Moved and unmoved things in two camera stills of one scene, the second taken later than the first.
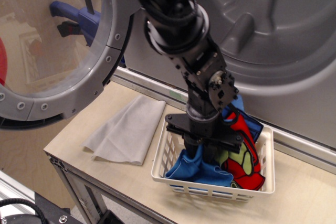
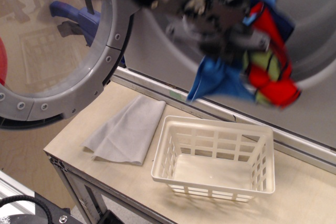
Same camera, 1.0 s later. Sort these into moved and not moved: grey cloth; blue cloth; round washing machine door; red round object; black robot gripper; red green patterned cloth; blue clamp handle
Moved: black robot gripper; red green patterned cloth; blue cloth
Not moved: round washing machine door; blue clamp handle; grey cloth; red round object
